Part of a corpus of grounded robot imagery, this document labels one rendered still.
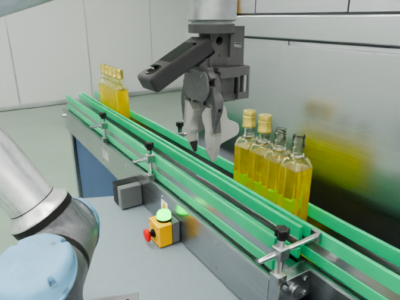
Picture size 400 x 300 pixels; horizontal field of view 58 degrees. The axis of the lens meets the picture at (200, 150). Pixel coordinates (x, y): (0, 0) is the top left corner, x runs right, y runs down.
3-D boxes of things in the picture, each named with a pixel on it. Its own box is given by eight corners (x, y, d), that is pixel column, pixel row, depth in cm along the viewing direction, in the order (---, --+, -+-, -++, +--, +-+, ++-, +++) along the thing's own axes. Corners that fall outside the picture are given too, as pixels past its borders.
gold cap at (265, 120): (274, 132, 91) (275, 115, 90) (263, 134, 89) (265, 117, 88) (264, 128, 94) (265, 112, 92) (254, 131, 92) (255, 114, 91)
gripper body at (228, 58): (249, 102, 59) (253, 24, 55) (205, 109, 54) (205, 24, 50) (222, 94, 65) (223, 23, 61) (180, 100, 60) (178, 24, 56)
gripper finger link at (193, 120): (216, 146, 66) (224, 100, 61) (188, 153, 63) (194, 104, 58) (208, 138, 68) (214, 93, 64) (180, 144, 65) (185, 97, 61)
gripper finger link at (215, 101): (227, 133, 55) (220, 74, 54) (218, 134, 54) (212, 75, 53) (210, 131, 59) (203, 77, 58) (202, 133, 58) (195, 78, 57)
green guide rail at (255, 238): (275, 268, 77) (278, 236, 75) (272, 270, 77) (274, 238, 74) (68, 107, 216) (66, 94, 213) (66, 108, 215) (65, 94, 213)
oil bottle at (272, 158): (288, 225, 94) (296, 148, 87) (272, 232, 91) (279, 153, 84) (273, 216, 99) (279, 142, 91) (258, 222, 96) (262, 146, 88)
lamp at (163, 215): (174, 220, 107) (174, 211, 106) (161, 224, 105) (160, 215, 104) (167, 213, 111) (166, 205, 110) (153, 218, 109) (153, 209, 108)
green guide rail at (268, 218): (300, 257, 81) (303, 226, 78) (296, 258, 81) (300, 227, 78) (81, 106, 220) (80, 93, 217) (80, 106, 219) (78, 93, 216)
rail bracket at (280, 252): (319, 266, 78) (326, 215, 74) (260, 296, 70) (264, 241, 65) (308, 259, 80) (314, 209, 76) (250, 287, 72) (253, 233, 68)
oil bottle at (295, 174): (306, 237, 89) (315, 156, 82) (289, 244, 87) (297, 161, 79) (289, 226, 94) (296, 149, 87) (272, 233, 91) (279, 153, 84)
